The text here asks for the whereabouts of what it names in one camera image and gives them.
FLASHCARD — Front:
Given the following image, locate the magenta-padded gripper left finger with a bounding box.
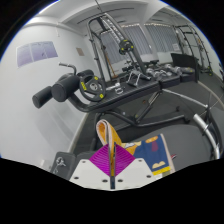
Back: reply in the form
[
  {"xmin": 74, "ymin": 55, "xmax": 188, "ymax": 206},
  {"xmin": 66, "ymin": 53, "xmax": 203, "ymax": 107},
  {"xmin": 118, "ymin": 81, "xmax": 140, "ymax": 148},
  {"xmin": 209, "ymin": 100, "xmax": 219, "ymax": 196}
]
[{"xmin": 69, "ymin": 143, "xmax": 113, "ymax": 190}]

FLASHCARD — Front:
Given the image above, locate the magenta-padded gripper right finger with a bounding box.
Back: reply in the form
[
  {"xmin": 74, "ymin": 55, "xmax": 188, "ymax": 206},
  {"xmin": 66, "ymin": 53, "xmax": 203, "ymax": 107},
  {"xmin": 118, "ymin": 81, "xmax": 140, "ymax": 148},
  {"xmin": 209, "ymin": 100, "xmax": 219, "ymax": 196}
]
[{"xmin": 114, "ymin": 143, "xmax": 158, "ymax": 190}]

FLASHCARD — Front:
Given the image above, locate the orange blue cartoon towel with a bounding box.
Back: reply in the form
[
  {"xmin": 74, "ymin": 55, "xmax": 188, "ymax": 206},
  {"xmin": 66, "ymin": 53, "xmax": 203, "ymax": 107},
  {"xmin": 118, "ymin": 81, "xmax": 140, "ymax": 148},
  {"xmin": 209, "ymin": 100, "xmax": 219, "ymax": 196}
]
[{"xmin": 95, "ymin": 119, "xmax": 177, "ymax": 190}]

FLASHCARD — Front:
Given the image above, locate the black padded flat bench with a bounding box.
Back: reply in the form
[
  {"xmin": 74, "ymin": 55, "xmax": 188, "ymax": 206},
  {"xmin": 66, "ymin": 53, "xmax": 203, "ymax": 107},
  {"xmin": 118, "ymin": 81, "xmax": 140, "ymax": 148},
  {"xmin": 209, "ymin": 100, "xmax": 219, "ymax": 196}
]
[{"xmin": 49, "ymin": 123, "xmax": 221, "ymax": 178}]

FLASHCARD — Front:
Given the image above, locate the black roller-pad weight bench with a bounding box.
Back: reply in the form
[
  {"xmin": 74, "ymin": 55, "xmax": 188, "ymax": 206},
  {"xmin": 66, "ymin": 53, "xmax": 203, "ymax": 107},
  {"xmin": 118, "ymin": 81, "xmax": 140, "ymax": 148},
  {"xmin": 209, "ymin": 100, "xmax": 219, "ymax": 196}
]
[{"xmin": 32, "ymin": 62, "xmax": 201, "ymax": 128}]

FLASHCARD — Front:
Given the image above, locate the black yellow-marked weight plate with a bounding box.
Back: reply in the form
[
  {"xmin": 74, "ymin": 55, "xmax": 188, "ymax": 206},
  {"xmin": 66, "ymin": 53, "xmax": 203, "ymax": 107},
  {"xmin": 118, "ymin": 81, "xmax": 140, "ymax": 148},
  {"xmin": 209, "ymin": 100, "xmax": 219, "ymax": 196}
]
[{"xmin": 79, "ymin": 74, "xmax": 107, "ymax": 103}]

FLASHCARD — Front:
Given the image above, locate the silver barbell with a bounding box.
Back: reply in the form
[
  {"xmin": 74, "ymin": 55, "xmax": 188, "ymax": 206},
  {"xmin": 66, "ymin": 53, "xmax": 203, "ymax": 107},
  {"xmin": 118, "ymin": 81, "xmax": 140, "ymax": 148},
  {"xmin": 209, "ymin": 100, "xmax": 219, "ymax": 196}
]
[{"xmin": 191, "ymin": 113, "xmax": 223, "ymax": 160}]

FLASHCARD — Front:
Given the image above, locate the row of silver dumbbells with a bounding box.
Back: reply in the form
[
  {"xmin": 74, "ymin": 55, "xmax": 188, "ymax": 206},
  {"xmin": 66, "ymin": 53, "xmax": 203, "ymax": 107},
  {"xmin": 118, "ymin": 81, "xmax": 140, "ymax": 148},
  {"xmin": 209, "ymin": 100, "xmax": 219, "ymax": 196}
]
[{"xmin": 144, "ymin": 64, "xmax": 183, "ymax": 81}]

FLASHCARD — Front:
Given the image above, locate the black padded block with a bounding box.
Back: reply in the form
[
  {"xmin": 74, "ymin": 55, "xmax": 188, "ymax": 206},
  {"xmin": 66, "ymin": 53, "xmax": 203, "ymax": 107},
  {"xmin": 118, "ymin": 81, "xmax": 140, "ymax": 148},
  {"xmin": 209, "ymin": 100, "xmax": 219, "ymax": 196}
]
[{"xmin": 171, "ymin": 53, "xmax": 201, "ymax": 73}]

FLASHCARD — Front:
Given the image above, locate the small black weight plate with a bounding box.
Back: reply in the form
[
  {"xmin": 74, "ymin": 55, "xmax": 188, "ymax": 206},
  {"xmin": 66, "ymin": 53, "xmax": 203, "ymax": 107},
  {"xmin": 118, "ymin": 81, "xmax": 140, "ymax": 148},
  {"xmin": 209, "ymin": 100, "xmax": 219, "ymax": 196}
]
[{"xmin": 118, "ymin": 39, "xmax": 135, "ymax": 56}]

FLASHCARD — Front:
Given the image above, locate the grey window curtain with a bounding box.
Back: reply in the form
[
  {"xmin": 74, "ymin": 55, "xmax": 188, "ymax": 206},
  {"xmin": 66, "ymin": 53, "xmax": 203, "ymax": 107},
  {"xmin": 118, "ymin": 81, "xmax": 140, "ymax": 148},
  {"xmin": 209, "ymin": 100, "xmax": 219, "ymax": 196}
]
[
  {"xmin": 99, "ymin": 24, "xmax": 151, "ymax": 66},
  {"xmin": 146, "ymin": 23, "xmax": 178, "ymax": 56}
]

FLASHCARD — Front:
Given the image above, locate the black power rack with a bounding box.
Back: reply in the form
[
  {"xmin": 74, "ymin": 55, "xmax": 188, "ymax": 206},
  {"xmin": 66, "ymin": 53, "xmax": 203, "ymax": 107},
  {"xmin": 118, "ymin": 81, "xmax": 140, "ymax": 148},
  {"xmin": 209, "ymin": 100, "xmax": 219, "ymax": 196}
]
[{"xmin": 173, "ymin": 23, "xmax": 216, "ymax": 76}]

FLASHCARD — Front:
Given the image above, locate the silver cable handle attachment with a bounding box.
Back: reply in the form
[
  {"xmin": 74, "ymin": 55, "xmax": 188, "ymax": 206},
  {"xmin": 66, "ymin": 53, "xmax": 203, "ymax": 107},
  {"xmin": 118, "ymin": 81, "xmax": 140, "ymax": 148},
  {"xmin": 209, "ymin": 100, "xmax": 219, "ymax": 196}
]
[{"xmin": 126, "ymin": 69, "xmax": 151, "ymax": 88}]

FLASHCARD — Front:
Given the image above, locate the purple wall poster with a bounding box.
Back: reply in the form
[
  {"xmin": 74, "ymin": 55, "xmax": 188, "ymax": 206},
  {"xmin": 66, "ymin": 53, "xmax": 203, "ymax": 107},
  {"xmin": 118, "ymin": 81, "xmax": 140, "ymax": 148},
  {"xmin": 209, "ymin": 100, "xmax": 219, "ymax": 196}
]
[{"xmin": 15, "ymin": 40, "xmax": 59, "ymax": 69}]

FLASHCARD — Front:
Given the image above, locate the grey cable rack machine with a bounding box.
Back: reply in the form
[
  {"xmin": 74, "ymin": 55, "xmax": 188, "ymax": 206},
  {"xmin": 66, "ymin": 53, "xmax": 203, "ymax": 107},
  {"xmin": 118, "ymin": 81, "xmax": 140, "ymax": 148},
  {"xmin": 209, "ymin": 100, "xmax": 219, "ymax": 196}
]
[{"xmin": 87, "ymin": 12, "xmax": 151, "ymax": 83}]

